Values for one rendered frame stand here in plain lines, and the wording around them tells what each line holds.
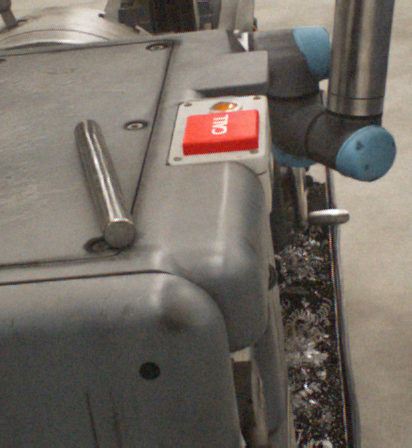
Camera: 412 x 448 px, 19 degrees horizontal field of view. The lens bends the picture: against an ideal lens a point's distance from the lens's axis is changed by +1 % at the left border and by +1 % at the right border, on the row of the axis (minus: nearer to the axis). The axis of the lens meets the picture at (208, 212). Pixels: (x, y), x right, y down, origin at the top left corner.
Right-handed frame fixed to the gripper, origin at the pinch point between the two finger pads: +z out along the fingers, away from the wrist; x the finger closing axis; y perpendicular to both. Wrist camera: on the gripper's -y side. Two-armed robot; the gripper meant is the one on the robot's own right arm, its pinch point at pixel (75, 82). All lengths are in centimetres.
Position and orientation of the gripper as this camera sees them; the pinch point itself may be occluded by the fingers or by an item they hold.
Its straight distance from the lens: 174.0
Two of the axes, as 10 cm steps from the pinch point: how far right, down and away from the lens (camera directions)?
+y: 0.5, -4.4, 9.0
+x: -1.2, -8.9, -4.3
